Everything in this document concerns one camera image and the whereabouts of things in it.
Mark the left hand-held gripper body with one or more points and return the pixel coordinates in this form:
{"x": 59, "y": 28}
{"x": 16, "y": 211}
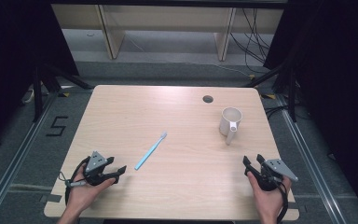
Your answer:
{"x": 95, "y": 162}

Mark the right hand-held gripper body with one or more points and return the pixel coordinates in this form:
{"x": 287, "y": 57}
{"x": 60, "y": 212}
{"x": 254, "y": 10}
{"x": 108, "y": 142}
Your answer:
{"x": 280, "y": 168}

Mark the light blue toothbrush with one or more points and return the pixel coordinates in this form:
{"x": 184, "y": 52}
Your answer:
{"x": 150, "y": 151}

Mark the white cup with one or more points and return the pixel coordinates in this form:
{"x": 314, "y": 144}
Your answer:
{"x": 227, "y": 125}

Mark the person's left hand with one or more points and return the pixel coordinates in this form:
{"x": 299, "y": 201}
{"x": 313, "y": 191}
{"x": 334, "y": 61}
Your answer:
{"x": 85, "y": 194}

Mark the person's right hand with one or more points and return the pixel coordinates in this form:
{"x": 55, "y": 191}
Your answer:
{"x": 268, "y": 200}

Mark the yellow black floor tape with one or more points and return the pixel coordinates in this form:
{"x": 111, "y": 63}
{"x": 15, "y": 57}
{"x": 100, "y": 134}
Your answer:
{"x": 63, "y": 94}
{"x": 268, "y": 96}
{"x": 251, "y": 76}

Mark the black metal stand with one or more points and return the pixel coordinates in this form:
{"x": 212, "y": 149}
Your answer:
{"x": 37, "y": 99}
{"x": 292, "y": 99}

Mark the dark curtain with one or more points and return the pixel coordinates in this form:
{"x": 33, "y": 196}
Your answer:
{"x": 9, "y": 62}
{"x": 338, "y": 77}

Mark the beige wooden furniture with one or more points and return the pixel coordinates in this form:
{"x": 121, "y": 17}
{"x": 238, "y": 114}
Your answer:
{"x": 167, "y": 18}

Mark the metal floor rail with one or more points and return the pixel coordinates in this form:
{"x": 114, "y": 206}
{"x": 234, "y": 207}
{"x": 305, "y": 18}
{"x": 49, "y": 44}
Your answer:
{"x": 306, "y": 155}
{"x": 20, "y": 155}

